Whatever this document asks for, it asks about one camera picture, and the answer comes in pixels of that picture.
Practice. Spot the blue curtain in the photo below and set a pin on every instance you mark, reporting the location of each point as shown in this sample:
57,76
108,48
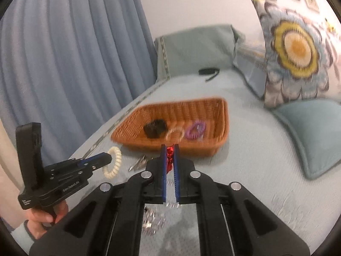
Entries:
66,58

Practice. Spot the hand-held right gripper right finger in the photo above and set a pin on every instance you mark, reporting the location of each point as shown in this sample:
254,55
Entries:
175,170

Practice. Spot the brown wicker basket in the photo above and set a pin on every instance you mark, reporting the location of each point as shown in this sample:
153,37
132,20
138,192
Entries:
170,112

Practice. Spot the striped light blue cushion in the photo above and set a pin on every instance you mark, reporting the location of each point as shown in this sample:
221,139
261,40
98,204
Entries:
250,69

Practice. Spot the silver metal hair clips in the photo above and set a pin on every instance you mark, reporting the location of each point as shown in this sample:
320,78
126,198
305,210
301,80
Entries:
138,164

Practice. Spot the person's left hand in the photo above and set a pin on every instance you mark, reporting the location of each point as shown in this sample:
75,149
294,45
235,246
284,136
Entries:
40,218

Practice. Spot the black scrunchie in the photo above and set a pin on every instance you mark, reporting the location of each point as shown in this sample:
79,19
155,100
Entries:
155,129

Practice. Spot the beige curtain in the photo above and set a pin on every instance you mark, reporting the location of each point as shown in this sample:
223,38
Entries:
9,152

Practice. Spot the floral patterned pillow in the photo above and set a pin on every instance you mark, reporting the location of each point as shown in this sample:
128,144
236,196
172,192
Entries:
295,50

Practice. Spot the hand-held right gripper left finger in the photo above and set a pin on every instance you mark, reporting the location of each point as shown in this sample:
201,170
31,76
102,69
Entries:
164,170

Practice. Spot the red shiny hair accessory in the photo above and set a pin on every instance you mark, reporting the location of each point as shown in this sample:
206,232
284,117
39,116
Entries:
170,156

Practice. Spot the light blue sofa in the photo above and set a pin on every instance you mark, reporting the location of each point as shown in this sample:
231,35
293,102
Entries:
253,165

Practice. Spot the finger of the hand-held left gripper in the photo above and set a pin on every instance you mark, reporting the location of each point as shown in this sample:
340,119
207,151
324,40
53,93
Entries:
99,160

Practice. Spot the teal sofa armrest cushion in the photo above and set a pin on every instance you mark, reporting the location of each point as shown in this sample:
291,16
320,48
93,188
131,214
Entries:
197,50

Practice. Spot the person's left forearm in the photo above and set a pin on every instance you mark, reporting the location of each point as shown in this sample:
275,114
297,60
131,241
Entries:
22,234

